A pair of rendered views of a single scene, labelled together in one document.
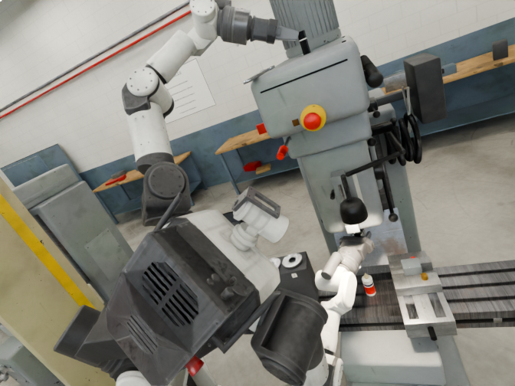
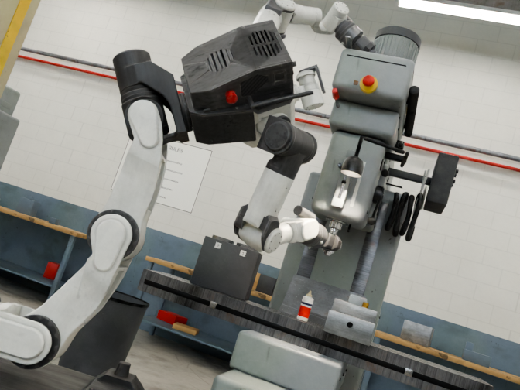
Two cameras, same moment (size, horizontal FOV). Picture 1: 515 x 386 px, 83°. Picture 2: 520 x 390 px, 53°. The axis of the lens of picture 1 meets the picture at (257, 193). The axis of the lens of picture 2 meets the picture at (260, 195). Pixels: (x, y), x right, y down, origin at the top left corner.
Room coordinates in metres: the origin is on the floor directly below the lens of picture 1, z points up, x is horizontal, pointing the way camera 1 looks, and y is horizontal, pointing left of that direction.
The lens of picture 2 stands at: (-0.97, 0.30, 1.02)
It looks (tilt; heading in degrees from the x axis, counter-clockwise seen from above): 9 degrees up; 351
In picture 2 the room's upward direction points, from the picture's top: 18 degrees clockwise
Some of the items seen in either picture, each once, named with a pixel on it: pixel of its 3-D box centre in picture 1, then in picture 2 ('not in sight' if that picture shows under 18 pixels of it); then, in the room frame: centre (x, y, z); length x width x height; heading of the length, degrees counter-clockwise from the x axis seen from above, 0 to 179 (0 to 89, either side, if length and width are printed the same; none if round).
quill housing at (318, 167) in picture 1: (343, 179); (349, 180); (0.90, -0.29, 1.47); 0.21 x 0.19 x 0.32; 65
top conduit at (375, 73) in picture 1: (366, 68); (409, 114); (0.86, -0.44, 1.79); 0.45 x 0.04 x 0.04; 155
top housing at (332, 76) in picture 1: (315, 80); (374, 98); (0.91, -0.30, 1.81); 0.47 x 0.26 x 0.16; 155
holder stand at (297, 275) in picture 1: (288, 279); (227, 266); (1.07, 0.02, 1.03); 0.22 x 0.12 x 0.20; 73
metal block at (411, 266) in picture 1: (411, 269); (356, 304); (0.83, -0.43, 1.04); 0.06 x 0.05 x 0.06; 68
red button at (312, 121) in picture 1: (312, 120); (368, 81); (0.66, -0.18, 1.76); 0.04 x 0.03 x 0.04; 65
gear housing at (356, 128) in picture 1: (327, 119); (364, 132); (0.93, -0.31, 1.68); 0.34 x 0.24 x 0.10; 155
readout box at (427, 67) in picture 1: (425, 86); (442, 184); (1.03, -0.72, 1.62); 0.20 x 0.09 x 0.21; 155
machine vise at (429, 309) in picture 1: (416, 286); (351, 320); (0.80, -0.41, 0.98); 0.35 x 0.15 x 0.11; 158
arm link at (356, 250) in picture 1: (351, 253); (318, 238); (0.83, -0.22, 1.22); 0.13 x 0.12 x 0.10; 44
